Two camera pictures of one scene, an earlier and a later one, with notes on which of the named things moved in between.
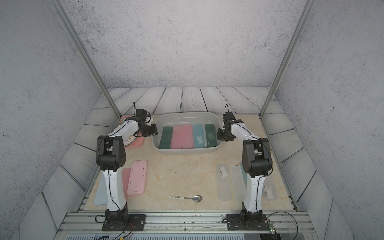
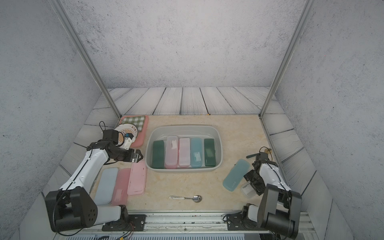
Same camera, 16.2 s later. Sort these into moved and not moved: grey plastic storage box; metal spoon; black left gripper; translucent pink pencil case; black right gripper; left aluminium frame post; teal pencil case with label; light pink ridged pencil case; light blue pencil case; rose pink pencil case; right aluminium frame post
Moved: teal pencil case with label; black left gripper; grey plastic storage box; translucent pink pencil case; black right gripper
Not moved: metal spoon; light pink ridged pencil case; light blue pencil case; rose pink pencil case; right aluminium frame post; left aluminium frame post
